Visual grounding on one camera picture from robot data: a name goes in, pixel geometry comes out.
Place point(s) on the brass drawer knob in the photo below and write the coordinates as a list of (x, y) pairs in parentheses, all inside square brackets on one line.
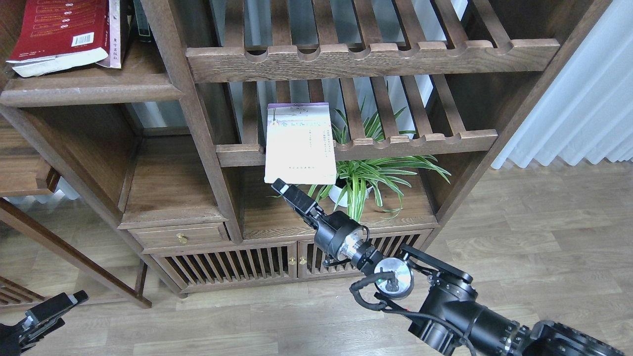
[(181, 238)]

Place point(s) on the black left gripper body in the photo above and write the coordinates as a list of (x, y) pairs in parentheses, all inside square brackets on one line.
[(14, 340)]

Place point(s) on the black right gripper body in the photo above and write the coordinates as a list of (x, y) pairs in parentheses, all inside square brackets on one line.
[(339, 236)]

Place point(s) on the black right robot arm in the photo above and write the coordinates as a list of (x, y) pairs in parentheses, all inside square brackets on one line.
[(436, 297)]

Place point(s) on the green spider plant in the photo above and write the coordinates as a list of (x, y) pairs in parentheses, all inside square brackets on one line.
[(380, 173)]

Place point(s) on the white plant pot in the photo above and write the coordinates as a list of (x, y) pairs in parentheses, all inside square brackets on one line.
[(343, 197)]

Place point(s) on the green spine book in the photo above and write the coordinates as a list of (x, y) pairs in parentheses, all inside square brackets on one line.
[(141, 25)]

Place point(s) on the dark maroon hardcover book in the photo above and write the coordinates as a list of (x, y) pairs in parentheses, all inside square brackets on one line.
[(120, 15)]

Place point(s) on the white pleated curtain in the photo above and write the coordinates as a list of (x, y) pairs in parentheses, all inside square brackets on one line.
[(586, 113)]

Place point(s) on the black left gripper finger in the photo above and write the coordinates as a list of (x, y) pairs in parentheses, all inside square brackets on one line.
[(55, 307)]

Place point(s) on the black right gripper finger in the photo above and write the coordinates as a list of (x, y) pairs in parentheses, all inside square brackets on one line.
[(304, 205)]

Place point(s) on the dark wooden bookshelf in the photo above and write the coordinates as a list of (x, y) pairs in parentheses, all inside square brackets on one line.
[(174, 142)]

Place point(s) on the white lavender paperback book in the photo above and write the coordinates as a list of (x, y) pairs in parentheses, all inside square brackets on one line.
[(299, 144)]

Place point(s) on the red paperback book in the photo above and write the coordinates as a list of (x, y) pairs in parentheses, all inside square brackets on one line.
[(61, 34)]

